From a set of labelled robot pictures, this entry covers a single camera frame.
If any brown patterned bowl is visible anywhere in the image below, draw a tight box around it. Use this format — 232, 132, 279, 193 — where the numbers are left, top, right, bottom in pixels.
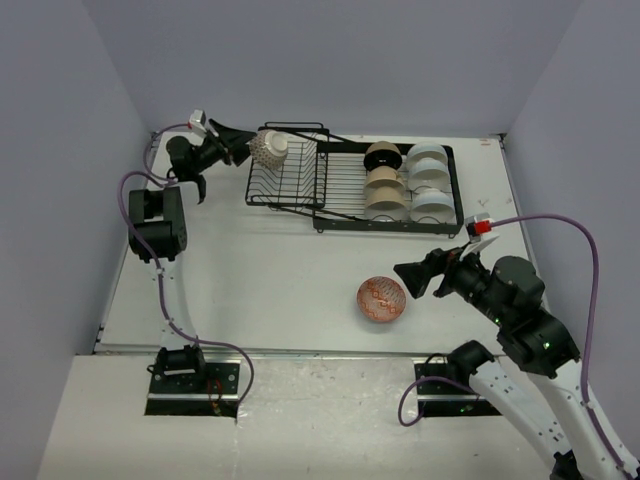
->
249, 129, 289, 170

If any tan black bowl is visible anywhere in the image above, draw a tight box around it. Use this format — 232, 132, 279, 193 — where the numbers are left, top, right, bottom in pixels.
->
363, 141, 403, 172

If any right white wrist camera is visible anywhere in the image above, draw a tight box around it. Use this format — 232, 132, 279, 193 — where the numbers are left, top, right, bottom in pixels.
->
460, 212, 499, 259

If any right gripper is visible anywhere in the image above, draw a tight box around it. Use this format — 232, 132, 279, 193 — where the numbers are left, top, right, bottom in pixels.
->
393, 238, 509, 326

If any black wire dish rack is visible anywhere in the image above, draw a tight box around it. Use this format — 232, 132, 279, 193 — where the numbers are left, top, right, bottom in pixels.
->
245, 122, 464, 238

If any beige bowl front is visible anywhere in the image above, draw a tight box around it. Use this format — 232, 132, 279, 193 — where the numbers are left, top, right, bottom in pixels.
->
364, 186, 408, 222

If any beige bowl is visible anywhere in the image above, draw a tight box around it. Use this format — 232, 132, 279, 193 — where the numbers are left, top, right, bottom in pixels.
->
363, 166, 405, 192
364, 186, 408, 222

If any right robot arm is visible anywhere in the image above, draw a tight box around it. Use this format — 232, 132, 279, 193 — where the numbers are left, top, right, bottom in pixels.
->
394, 248, 639, 479

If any white bowl middle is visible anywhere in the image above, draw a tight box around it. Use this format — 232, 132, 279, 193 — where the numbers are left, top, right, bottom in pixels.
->
408, 158, 450, 192

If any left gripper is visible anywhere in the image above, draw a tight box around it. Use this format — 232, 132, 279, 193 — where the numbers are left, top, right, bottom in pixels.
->
191, 121, 257, 176

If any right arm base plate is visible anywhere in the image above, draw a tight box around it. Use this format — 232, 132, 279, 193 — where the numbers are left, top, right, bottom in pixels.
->
414, 355, 500, 418

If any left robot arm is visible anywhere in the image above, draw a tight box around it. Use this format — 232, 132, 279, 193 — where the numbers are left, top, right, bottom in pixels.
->
118, 117, 256, 393

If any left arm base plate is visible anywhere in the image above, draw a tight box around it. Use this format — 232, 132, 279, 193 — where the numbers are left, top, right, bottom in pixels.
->
144, 361, 240, 419

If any white bowl front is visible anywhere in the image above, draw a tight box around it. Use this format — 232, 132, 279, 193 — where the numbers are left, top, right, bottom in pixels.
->
410, 188, 455, 223

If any blue zigzag red bowl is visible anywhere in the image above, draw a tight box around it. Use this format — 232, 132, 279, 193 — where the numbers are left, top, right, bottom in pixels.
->
356, 276, 407, 323

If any white bowl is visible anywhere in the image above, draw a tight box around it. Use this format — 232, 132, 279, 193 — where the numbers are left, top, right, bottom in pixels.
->
410, 188, 455, 223
408, 158, 450, 192
406, 142, 448, 164

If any white bowl back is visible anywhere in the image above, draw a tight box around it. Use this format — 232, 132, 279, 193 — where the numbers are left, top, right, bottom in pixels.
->
406, 142, 448, 164

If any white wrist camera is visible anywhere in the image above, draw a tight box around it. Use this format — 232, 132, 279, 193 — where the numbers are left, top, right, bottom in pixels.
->
187, 109, 219, 141
460, 212, 499, 259

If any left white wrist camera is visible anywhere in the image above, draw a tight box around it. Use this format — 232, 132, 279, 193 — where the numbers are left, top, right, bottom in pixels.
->
187, 109, 219, 141

